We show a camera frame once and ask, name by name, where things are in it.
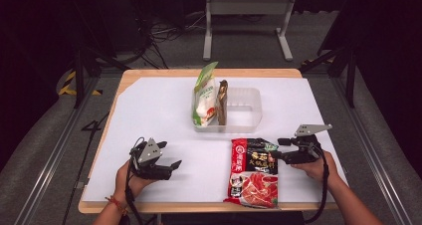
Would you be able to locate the bundle of floor cables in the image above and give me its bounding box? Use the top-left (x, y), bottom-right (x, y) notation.
top-left (128, 0), bottom-right (207, 70)

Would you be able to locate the white metal stand frame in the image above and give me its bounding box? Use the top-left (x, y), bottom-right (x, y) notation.
top-left (202, 0), bottom-right (298, 62)

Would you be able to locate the yellow and black hazard tape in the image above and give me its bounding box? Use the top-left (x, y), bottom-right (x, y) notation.
top-left (58, 70), bottom-right (103, 97)

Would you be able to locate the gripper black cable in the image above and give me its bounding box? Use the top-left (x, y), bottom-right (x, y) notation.
top-left (124, 136), bottom-right (145, 225)
top-left (303, 141), bottom-right (330, 224)

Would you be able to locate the aluminium floor rail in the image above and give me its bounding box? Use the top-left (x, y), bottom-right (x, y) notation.
top-left (14, 77), bottom-right (101, 225)
top-left (331, 75), bottom-right (412, 225)

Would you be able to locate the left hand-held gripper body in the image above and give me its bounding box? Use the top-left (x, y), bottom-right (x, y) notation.
top-left (128, 136), bottom-right (173, 181)

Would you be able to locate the white paper sheet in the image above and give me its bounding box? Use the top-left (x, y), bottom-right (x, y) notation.
top-left (82, 77), bottom-right (349, 204)

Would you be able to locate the green and white starch bag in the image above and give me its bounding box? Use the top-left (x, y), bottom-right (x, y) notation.
top-left (192, 61), bottom-right (220, 128)

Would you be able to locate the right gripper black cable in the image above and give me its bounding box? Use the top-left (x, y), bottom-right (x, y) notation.
top-left (303, 141), bottom-right (330, 224)

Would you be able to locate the person's left hand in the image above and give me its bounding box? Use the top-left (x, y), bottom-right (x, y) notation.
top-left (113, 159), bottom-right (157, 203)

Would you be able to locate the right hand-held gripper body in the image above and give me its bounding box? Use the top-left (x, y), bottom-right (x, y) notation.
top-left (287, 123), bottom-right (333, 165)

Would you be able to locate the black metal stand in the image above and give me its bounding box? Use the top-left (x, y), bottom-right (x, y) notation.
top-left (300, 45), bottom-right (357, 110)
top-left (68, 0), bottom-right (130, 110)

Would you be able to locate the red and black sauce packet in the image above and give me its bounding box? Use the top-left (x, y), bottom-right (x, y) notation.
top-left (223, 137), bottom-right (280, 209)

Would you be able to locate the red string bracelet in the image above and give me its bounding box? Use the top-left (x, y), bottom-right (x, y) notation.
top-left (105, 194), bottom-right (128, 216)

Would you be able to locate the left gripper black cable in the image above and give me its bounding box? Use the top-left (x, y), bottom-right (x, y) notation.
top-left (124, 136), bottom-right (145, 225)

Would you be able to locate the person's right hand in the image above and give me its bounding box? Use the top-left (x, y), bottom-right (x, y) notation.
top-left (292, 149), bottom-right (339, 183)

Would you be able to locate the wooden table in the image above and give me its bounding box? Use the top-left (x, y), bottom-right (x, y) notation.
top-left (78, 68), bottom-right (346, 214)

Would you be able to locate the gold foil packet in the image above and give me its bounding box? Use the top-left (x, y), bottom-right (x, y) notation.
top-left (216, 79), bottom-right (230, 126)

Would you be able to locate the clear plastic container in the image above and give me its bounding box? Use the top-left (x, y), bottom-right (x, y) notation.
top-left (192, 86), bottom-right (264, 134)

